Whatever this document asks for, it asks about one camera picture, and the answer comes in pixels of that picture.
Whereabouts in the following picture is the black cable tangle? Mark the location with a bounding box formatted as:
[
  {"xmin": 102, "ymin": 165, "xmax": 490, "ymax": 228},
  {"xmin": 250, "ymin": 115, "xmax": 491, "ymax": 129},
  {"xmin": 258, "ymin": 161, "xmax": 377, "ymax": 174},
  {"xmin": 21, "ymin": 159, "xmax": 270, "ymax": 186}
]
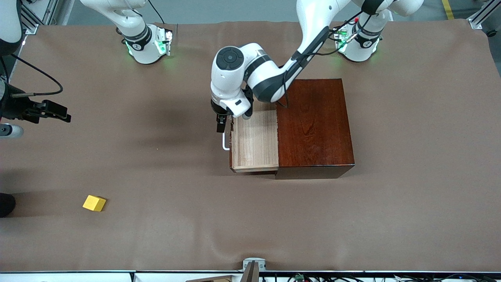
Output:
[{"xmin": 288, "ymin": 274, "xmax": 501, "ymax": 282}]

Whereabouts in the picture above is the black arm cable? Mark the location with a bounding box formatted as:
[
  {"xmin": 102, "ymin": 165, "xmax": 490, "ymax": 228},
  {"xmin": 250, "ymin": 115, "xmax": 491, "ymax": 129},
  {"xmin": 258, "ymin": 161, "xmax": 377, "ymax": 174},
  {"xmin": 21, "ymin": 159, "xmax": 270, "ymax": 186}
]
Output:
[
  {"xmin": 276, "ymin": 12, "xmax": 370, "ymax": 108},
  {"xmin": 0, "ymin": 54, "xmax": 63, "ymax": 97}
]

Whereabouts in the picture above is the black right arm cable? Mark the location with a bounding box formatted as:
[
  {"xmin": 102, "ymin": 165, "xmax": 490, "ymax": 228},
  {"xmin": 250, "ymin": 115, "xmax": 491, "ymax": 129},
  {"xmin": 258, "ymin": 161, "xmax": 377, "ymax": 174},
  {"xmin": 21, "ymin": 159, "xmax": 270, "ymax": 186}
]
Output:
[{"xmin": 0, "ymin": 54, "xmax": 63, "ymax": 97}]

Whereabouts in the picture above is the black right base cable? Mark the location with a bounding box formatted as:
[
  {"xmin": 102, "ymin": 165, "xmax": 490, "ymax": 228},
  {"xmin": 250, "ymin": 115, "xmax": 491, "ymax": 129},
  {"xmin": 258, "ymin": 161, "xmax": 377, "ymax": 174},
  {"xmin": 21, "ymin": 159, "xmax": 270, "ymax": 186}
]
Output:
[{"xmin": 147, "ymin": 0, "xmax": 162, "ymax": 25}]

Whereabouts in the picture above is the aluminium frame profile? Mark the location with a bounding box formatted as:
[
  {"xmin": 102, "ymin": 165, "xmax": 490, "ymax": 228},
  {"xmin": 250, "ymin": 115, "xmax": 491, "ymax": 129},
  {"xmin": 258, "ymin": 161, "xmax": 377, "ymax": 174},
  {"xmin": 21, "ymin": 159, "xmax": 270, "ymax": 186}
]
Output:
[
  {"xmin": 468, "ymin": 0, "xmax": 501, "ymax": 30},
  {"xmin": 18, "ymin": 0, "xmax": 75, "ymax": 36}
]

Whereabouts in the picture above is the grey metal clamp bracket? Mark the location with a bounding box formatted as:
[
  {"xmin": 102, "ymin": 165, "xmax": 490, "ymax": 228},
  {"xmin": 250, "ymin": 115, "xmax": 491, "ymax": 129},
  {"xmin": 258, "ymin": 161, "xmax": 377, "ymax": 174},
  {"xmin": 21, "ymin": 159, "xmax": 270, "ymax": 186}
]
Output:
[{"xmin": 243, "ymin": 258, "xmax": 267, "ymax": 273}]

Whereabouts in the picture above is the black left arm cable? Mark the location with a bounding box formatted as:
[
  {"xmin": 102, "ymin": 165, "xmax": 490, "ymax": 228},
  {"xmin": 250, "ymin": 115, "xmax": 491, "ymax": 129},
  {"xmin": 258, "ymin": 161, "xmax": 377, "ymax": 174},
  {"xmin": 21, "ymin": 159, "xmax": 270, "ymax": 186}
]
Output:
[{"xmin": 276, "ymin": 12, "xmax": 370, "ymax": 108}]

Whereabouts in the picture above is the black base cable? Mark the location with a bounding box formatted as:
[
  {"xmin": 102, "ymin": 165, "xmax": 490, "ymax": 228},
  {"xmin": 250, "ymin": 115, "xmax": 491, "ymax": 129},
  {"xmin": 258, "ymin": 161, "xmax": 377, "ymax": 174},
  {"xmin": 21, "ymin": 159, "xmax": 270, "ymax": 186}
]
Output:
[
  {"xmin": 147, "ymin": 0, "xmax": 162, "ymax": 25},
  {"xmin": 327, "ymin": 25, "xmax": 343, "ymax": 43}
]

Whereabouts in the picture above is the white table edge rail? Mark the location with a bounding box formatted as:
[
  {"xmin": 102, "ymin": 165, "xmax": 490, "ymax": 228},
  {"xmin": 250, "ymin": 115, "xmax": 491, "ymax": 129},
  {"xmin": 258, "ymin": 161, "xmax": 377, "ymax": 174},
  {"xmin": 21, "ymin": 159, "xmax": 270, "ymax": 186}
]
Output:
[{"xmin": 0, "ymin": 271, "xmax": 501, "ymax": 282}]

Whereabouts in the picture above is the yellow block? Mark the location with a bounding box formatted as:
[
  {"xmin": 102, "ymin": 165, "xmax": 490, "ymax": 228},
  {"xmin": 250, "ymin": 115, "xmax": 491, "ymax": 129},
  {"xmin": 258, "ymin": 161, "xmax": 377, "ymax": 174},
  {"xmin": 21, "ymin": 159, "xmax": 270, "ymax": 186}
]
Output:
[{"xmin": 83, "ymin": 195, "xmax": 107, "ymax": 212}]

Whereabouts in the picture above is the black left base cable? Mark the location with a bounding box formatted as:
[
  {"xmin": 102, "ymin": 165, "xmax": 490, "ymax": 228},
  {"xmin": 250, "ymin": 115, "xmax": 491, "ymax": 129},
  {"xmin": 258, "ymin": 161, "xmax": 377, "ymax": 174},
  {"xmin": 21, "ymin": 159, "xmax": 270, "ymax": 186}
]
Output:
[{"xmin": 327, "ymin": 25, "xmax": 343, "ymax": 43}]

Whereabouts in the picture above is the brown table cover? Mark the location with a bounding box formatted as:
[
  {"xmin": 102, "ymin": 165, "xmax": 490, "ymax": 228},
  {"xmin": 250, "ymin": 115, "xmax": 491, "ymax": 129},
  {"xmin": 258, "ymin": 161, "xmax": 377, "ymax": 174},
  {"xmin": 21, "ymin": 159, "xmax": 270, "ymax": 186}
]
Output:
[{"xmin": 0, "ymin": 20, "xmax": 501, "ymax": 273}]

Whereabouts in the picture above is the light wooden plank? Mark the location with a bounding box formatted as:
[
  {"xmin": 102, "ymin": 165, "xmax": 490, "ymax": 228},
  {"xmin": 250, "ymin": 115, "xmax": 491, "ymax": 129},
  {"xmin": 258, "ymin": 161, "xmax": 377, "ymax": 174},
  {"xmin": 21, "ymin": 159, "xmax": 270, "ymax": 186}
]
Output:
[{"xmin": 186, "ymin": 275, "xmax": 235, "ymax": 282}]

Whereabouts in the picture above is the wooden drawer with white handle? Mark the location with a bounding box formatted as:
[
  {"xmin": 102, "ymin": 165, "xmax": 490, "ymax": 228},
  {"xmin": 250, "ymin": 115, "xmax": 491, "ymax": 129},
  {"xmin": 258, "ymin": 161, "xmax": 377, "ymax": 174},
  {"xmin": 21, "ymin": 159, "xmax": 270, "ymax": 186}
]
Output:
[{"xmin": 222, "ymin": 100, "xmax": 279, "ymax": 174}]

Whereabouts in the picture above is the dark red wooden cabinet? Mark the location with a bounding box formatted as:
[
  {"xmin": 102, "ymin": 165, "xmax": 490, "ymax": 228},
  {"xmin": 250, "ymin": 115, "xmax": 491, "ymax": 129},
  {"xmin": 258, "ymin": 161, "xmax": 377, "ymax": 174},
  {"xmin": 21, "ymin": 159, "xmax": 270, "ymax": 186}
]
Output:
[{"xmin": 274, "ymin": 78, "xmax": 355, "ymax": 180}]

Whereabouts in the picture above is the black rounded object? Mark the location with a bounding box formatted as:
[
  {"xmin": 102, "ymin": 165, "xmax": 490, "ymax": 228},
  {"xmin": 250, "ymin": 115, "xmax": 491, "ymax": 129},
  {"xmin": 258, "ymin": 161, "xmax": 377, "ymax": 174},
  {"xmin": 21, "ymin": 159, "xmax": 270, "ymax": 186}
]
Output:
[{"xmin": 0, "ymin": 193, "xmax": 16, "ymax": 218}]

